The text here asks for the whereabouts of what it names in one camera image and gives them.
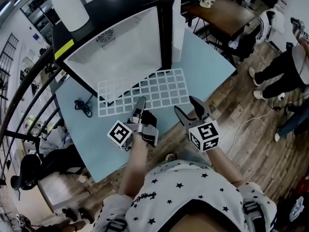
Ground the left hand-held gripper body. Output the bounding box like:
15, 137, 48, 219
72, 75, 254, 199
107, 115, 159, 151

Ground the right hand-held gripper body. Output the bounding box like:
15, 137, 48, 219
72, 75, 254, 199
184, 116, 221, 153

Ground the white wire grid rack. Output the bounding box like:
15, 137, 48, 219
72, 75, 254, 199
97, 68, 189, 117

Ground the black and white oven box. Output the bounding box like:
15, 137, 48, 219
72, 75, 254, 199
52, 0, 173, 106

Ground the person's right forearm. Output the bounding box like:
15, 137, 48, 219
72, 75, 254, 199
206, 146, 244, 186

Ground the person's left forearm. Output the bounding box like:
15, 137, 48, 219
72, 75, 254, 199
119, 133, 149, 198

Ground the white star-print shirt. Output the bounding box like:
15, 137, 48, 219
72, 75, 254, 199
93, 159, 278, 232

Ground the grey jacket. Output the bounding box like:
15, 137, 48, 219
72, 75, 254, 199
38, 126, 73, 157

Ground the dark clothes pile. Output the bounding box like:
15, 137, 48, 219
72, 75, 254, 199
228, 30, 256, 62

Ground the brown wooden table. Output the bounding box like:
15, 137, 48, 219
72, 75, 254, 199
181, 0, 256, 65

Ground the black office chair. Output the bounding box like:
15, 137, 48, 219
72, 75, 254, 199
10, 144, 85, 192

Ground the white vase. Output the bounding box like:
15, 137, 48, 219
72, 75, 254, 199
48, 0, 90, 32

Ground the black shelf unit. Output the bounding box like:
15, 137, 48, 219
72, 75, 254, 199
20, 0, 62, 37

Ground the black coiled cable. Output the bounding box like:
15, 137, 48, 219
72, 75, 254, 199
74, 94, 94, 118

